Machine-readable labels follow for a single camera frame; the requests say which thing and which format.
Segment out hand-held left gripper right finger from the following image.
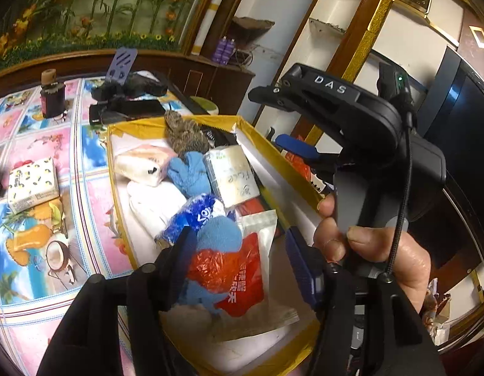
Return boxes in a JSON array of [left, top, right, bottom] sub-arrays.
[[285, 225, 448, 376]]

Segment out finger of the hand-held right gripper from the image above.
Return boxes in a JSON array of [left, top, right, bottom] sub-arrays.
[[274, 133, 336, 173]]

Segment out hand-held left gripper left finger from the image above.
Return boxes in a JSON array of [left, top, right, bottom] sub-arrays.
[[36, 225, 199, 376]]

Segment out red crinkly plastic bag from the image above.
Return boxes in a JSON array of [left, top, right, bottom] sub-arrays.
[[186, 248, 242, 294]]

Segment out white plastic bag red label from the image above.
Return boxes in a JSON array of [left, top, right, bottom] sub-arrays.
[[211, 208, 301, 339]]

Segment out blue white packet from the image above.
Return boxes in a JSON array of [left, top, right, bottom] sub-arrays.
[[155, 193, 227, 244]]

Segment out white towel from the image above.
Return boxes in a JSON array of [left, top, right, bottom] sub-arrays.
[[126, 182, 188, 239]]

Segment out clear white cotton pads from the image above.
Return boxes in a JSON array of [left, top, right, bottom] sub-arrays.
[[203, 145, 262, 209]]

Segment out black foil packet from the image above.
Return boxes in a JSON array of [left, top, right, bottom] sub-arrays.
[[200, 122, 240, 147]]

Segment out yellow cardboard box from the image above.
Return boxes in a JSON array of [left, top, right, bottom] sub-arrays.
[[107, 114, 332, 376]]

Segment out soft white tissue pack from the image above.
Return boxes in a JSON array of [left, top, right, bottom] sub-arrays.
[[114, 143, 179, 186]]

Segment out brown knitted hat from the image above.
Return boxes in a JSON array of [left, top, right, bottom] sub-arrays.
[[164, 110, 211, 157]]

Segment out person's right hand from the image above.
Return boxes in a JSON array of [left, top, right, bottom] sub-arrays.
[[312, 194, 432, 306]]

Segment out red packet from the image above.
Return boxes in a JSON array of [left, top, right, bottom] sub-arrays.
[[284, 152, 312, 183]]

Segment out green bowl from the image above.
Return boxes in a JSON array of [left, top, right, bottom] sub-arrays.
[[189, 96, 221, 116]]

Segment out black monitor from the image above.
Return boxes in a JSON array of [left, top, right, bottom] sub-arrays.
[[422, 45, 484, 279]]

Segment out brown wooden cabinet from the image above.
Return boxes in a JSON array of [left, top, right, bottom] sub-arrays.
[[0, 49, 254, 118]]

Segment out purple bottle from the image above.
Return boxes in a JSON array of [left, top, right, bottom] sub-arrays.
[[212, 36, 227, 64], [223, 38, 237, 66]]

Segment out brown corner shelf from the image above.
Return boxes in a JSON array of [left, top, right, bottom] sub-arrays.
[[232, 16, 276, 33]]

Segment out crumpled plastic wrapper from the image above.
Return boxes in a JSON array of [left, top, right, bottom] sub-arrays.
[[422, 278, 455, 345]]

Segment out printed cartoon tablecloth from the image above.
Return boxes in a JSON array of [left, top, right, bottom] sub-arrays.
[[0, 76, 211, 376]]

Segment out rolled white poster yellow bands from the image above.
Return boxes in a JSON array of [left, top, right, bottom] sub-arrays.
[[190, 0, 235, 57]]

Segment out black flat case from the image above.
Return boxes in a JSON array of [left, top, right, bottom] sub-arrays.
[[89, 100, 164, 126]]

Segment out black fabric pouch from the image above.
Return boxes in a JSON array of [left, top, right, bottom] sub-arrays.
[[124, 71, 168, 97]]

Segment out lemon print tissue pack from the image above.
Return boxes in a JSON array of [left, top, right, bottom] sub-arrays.
[[7, 156, 60, 215]]

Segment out dark bottle with cork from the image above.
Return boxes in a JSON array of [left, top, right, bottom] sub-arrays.
[[40, 68, 66, 120]]

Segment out black braided cable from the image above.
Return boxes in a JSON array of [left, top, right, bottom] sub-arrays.
[[385, 123, 415, 283]]

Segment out white wall shelf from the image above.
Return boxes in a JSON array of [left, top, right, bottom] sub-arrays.
[[308, 0, 370, 36]]

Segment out gold framed wall switch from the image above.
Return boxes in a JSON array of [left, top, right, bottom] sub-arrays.
[[469, 25, 484, 50]]

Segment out flower bamboo wall poster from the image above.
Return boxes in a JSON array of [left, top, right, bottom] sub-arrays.
[[0, 0, 215, 73]]

